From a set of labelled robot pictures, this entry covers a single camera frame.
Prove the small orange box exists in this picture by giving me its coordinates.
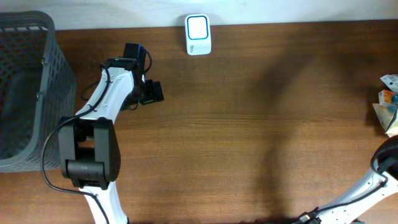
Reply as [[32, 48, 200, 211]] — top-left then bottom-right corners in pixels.
[[378, 90, 395, 107]]

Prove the beige paper pouch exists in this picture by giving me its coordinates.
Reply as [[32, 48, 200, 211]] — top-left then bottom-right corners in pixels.
[[373, 103, 393, 132]]

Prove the clear blister pack white card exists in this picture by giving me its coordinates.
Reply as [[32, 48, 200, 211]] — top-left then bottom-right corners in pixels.
[[380, 74, 398, 92]]

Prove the yellow snack bag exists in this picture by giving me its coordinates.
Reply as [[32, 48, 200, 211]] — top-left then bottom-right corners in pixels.
[[385, 111, 398, 138]]

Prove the teal mouthwash bottle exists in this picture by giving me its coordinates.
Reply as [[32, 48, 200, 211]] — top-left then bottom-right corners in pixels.
[[387, 93, 398, 113]]

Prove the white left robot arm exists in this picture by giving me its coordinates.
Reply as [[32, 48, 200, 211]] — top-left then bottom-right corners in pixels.
[[58, 43, 164, 223]]

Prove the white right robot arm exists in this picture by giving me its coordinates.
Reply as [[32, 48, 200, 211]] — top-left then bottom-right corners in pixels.
[[296, 136, 397, 224]]

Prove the white barcode scanner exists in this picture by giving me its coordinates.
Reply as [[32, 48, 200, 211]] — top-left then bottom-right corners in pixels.
[[184, 14, 211, 56]]

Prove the dark grey plastic basket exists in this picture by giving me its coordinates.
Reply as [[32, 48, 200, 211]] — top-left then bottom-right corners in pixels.
[[1, 11, 76, 173]]

